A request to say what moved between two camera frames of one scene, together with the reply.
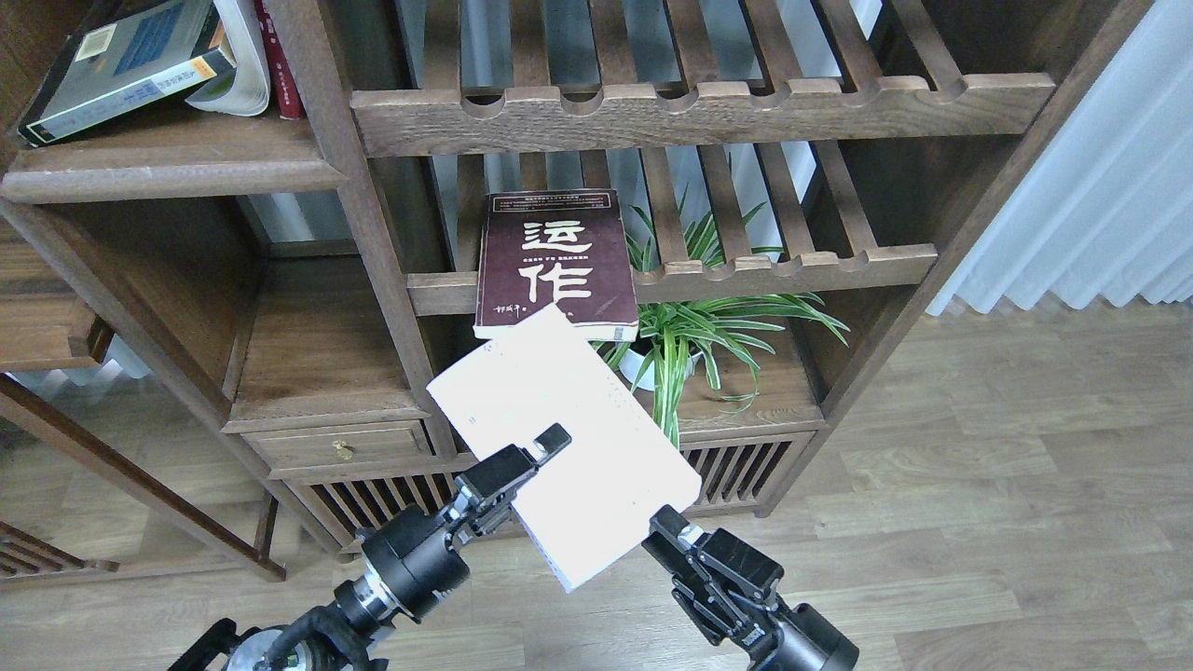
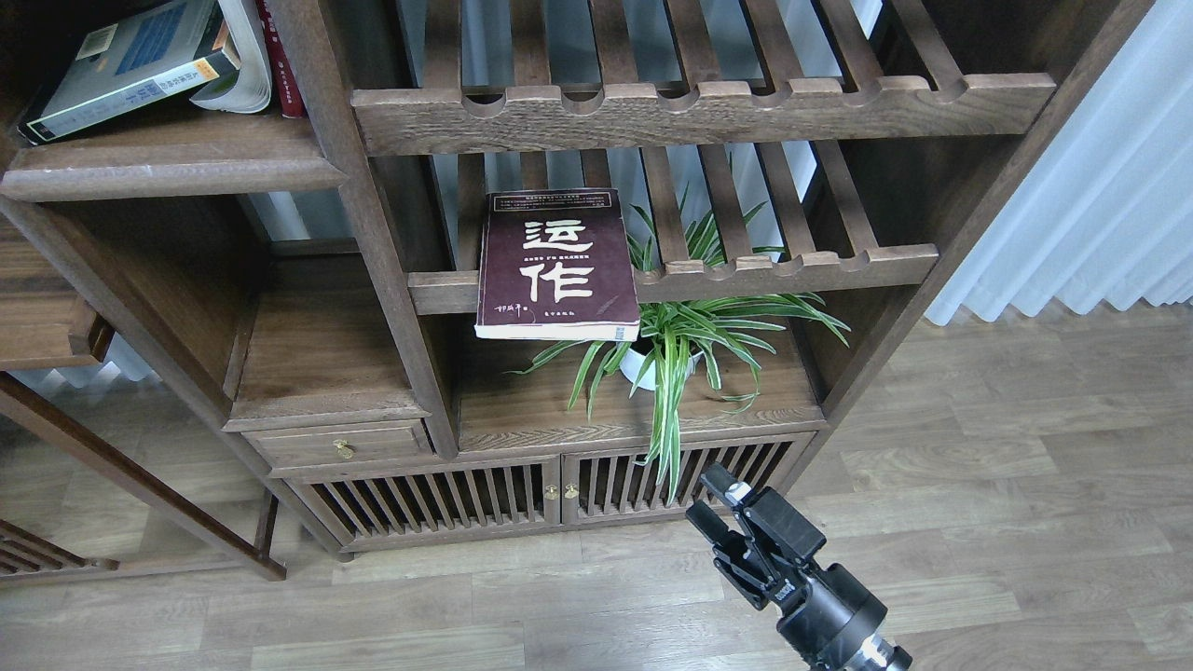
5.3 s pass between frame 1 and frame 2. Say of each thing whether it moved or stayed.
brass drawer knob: stayed
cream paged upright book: stayed
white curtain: stayed
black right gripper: moved
